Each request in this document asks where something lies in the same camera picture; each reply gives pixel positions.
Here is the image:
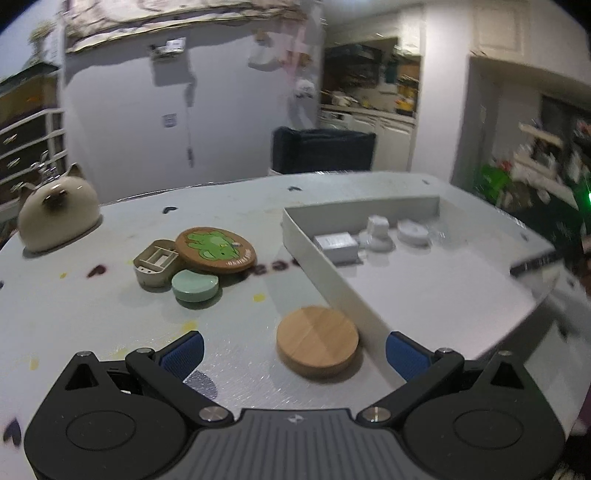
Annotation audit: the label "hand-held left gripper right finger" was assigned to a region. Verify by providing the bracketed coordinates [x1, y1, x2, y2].
[358, 330, 537, 425]

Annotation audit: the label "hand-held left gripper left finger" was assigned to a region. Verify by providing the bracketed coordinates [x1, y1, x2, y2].
[55, 330, 234, 426]

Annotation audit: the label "green round case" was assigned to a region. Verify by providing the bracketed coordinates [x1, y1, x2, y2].
[171, 269, 221, 304]

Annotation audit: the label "white cardboard box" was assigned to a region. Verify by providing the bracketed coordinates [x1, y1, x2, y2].
[281, 195, 560, 387]

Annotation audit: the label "beige compartment box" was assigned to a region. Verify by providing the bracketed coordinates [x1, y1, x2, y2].
[133, 239, 182, 289]

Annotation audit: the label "round wooden lid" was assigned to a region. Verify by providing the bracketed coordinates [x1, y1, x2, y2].
[276, 305, 360, 380]

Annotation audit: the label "round green cartoon coaster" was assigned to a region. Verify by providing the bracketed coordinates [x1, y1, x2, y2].
[174, 226, 257, 276]

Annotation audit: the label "white round case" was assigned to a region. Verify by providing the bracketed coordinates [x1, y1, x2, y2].
[397, 220, 431, 247]

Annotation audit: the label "clear plastic box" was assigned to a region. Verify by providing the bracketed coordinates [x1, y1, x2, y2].
[427, 222, 465, 247]

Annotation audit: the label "white suction cup holder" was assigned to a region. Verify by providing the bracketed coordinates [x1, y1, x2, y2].
[360, 215, 394, 252]

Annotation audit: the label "white charger adapter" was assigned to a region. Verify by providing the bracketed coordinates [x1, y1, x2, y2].
[314, 232, 362, 265]

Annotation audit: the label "cream cat-shaped ceramic jar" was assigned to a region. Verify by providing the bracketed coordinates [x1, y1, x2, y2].
[17, 162, 101, 253]

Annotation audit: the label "green bag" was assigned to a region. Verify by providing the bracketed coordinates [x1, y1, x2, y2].
[480, 164, 514, 204]

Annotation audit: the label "small metal ornament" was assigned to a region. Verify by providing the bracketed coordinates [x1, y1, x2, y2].
[32, 161, 61, 185]

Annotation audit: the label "white lower kitchen cabinets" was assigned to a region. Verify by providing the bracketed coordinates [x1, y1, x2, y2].
[318, 108, 416, 171]

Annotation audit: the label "dark drawer cabinet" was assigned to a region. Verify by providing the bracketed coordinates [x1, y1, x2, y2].
[0, 108, 65, 213]

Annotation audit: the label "glass fish tank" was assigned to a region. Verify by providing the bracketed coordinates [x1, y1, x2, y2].
[0, 65, 61, 125]

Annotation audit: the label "white hanging bag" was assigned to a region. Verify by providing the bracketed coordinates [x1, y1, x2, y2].
[247, 44, 280, 70]

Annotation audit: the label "cartoon printed cloth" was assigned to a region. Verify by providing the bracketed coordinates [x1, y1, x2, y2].
[60, 0, 310, 52]

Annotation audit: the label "clear wall holder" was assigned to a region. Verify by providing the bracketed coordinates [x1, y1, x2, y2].
[150, 39, 186, 61]

